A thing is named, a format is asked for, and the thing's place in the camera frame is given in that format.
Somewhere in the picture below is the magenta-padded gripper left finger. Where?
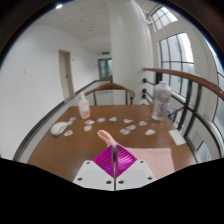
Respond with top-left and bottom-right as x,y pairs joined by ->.
72,144 -> 116,191

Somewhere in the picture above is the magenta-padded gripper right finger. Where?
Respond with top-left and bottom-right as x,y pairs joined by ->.
114,144 -> 157,192

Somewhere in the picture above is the pink towel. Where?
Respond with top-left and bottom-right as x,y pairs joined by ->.
97,129 -> 175,180

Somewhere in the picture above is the white paper sheet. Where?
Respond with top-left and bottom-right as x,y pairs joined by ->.
168,129 -> 187,146

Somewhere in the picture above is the white computer mouse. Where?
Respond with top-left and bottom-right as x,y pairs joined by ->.
50,121 -> 69,137

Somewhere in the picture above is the white squeeze bottle orange label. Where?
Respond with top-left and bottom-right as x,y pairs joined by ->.
77,92 -> 92,120

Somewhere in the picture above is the clear plastic shaker bottle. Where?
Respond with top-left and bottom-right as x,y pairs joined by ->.
151,80 -> 172,123

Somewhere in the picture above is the wooden chair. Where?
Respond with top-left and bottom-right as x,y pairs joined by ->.
84,82 -> 136,106

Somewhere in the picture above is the beige door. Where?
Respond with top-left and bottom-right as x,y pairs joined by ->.
58,49 -> 75,100

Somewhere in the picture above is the glass double door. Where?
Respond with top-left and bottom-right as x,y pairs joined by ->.
98,58 -> 113,81

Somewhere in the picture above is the black railing wooden handrail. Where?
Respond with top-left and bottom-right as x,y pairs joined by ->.
141,67 -> 224,164

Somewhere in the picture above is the large black-framed window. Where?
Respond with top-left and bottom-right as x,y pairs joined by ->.
203,39 -> 224,134

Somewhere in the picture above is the tall black-framed window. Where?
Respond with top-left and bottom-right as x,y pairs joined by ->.
158,32 -> 195,98

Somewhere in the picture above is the small upper window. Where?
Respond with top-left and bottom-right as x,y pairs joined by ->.
150,5 -> 179,33

